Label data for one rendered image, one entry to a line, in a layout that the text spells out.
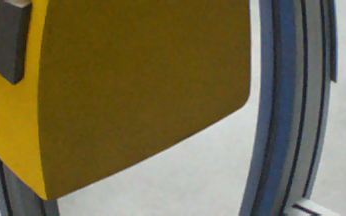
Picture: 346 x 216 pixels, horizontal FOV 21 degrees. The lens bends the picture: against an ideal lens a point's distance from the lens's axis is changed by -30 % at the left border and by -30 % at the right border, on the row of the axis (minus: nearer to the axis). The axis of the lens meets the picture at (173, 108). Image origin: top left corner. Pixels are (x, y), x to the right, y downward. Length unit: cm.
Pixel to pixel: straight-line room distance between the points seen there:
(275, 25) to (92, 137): 60
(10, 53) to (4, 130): 4
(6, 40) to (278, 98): 67
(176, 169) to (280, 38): 124
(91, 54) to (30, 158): 4
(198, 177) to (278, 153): 117
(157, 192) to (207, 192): 9
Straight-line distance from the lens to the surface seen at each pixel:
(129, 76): 34
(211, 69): 36
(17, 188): 41
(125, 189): 208
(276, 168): 97
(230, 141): 224
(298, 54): 91
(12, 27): 30
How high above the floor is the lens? 118
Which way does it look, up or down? 31 degrees down
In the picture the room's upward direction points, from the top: 4 degrees clockwise
